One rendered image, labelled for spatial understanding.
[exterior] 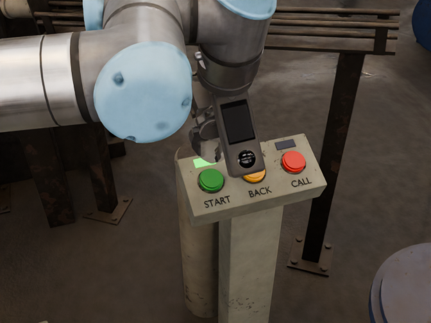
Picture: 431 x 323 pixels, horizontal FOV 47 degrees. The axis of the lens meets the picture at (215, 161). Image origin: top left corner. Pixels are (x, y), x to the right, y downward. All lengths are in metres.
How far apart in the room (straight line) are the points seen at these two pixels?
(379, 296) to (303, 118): 1.17
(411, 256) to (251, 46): 0.59
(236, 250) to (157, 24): 0.59
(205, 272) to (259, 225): 0.33
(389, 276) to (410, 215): 0.76
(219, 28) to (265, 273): 0.62
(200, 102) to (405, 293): 0.51
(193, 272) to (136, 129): 0.85
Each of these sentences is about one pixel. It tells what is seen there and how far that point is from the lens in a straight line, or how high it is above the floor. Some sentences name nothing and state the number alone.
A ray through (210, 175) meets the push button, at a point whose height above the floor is 0.61.
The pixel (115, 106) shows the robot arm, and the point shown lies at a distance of 0.37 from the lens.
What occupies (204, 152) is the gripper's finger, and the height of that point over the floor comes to 0.70.
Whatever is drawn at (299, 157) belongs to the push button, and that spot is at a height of 0.61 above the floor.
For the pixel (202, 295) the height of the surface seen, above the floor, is 0.11.
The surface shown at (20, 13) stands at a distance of 1.30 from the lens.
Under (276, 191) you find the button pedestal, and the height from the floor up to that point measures 0.58.
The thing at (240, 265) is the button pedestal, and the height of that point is 0.39.
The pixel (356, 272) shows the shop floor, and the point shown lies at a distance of 1.50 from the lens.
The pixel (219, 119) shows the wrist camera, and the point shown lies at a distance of 0.62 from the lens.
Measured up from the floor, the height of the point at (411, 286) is 0.43.
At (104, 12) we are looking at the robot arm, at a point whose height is 0.97.
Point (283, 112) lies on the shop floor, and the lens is 2.02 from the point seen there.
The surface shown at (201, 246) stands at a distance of 1.12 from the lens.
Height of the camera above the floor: 1.17
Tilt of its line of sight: 41 degrees down
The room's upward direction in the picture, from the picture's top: straight up
